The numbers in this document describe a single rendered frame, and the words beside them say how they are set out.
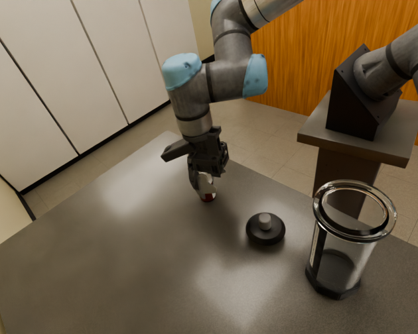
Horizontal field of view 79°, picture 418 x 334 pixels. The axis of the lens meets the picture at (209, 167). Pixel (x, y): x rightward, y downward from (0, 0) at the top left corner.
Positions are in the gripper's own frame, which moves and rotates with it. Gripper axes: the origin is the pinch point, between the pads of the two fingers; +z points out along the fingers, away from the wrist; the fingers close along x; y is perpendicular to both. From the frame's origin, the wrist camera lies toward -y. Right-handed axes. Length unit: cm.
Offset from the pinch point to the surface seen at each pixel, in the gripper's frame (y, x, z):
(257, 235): 17.2, -11.2, 0.6
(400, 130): 51, 38, 4
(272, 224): 19.9, -7.6, 0.6
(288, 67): -5, 198, 53
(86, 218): -33.3, -15.9, 4.1
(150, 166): -25.0, 8.7, 4.1
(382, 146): 45, 30, 4
